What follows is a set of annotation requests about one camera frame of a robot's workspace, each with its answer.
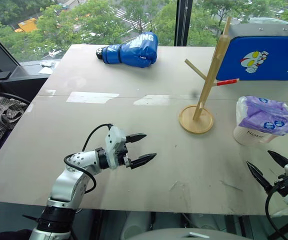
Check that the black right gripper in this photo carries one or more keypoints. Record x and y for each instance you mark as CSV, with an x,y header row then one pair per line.
x,y
285,186

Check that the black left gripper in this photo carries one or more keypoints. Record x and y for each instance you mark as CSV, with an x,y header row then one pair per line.
x,y
123,156

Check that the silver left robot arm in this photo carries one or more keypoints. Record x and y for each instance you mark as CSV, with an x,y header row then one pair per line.
x,y
66,185

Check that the wooden mug tree stand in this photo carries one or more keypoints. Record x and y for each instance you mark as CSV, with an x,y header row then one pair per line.
x,y
196,121

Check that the purple wrapped toilet paper pack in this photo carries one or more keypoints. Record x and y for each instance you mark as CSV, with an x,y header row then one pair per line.
x,y
264,120

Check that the large white tape patch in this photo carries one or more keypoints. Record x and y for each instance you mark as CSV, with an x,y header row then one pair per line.
x,y
91,97

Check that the white rounded shape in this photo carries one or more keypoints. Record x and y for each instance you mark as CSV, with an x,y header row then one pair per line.
x,y
135,225

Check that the blue boxing glove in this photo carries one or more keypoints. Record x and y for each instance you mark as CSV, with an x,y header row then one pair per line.
x,y
134,51

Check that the blue cartoon punching pad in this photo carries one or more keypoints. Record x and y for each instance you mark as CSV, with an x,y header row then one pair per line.
x,y
259,60

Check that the checked cloth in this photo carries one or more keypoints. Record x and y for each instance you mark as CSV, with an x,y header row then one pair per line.
x,y
1,115

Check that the yellow truck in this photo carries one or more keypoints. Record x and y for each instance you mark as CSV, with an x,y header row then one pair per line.
x,y
26,25

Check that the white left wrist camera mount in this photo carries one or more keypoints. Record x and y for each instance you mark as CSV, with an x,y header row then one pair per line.
x,y
114,147

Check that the black window frame post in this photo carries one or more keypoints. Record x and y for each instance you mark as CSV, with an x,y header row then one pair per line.
x,y
183,22

